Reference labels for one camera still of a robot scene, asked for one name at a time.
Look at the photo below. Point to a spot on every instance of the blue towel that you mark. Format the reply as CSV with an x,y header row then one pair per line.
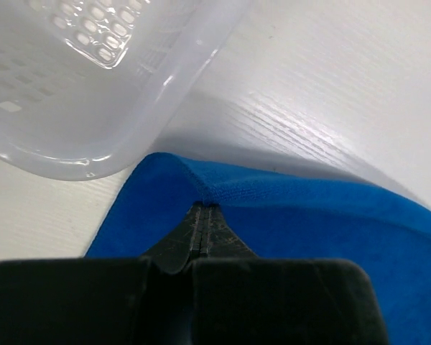
x,y
288,216

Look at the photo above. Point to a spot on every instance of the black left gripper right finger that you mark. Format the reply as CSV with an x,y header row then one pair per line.
x,y
218,240

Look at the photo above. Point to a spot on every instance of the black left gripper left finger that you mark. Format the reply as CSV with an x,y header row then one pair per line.
x,y
182,245

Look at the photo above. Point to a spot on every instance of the white plastic basket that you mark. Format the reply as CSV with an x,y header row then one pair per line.
x,y
87,86

